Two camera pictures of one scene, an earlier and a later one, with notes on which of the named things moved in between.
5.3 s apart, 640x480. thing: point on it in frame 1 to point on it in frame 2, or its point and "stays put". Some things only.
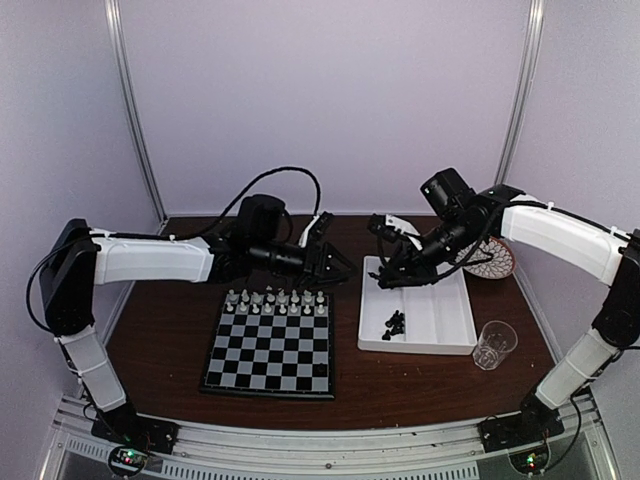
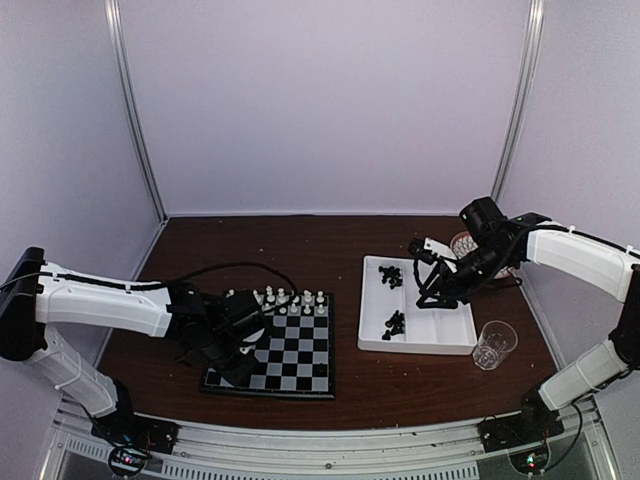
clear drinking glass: [496, 339] stays put
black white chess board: [274, 343] stays put
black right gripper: [406, 256] to [445, 283]
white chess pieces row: [280, 303] stays put
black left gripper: [317, 266] to [235, 377]
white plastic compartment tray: [438, 314] stays put
